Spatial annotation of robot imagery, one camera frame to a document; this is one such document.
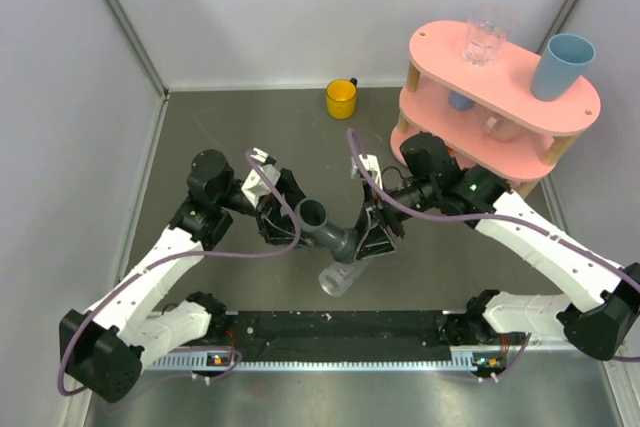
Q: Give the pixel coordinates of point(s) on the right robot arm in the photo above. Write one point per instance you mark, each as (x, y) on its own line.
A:
(598, 302)

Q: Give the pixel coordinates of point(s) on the tall blue cup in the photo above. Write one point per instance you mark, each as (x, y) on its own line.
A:
(565, 58)

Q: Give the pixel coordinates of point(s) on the clear drinking glass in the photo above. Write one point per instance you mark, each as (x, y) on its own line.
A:
(488, 27)

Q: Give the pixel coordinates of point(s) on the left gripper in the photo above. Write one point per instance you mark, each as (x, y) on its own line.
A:
(277, 229)

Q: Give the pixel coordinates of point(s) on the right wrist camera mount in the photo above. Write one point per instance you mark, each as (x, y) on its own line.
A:
(371, 165)

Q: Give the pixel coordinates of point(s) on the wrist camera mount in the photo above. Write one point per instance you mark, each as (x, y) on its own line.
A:
(371, 165)
(253, 187)

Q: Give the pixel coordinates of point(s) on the grey plastic pipe fitting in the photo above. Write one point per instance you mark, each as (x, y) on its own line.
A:
(313, 218)

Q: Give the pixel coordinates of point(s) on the pink translucent mug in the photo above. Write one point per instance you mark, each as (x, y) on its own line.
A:
(502, 129)

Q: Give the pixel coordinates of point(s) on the clear trap with grey nut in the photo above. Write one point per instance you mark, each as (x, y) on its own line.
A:
(338, 278)

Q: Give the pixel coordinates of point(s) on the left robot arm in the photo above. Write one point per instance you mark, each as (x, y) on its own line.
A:
(105, 348)

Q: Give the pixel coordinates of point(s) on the pink three-tier shelf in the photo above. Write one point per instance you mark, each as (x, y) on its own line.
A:
(501, 88)

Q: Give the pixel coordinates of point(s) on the yellow mug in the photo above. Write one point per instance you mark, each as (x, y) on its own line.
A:
(341, 98)

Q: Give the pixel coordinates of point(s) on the small blue cup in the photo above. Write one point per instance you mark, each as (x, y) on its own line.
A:
(459, 101)

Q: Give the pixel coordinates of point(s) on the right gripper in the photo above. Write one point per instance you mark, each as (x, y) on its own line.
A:
(373, 237)

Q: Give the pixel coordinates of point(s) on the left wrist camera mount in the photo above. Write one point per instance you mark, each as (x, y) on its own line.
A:
(253, 187)

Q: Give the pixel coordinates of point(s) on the grey slotted cable duct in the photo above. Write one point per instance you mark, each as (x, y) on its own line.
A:
(218, 361)

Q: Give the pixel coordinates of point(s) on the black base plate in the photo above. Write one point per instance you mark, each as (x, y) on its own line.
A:
(333, 336)

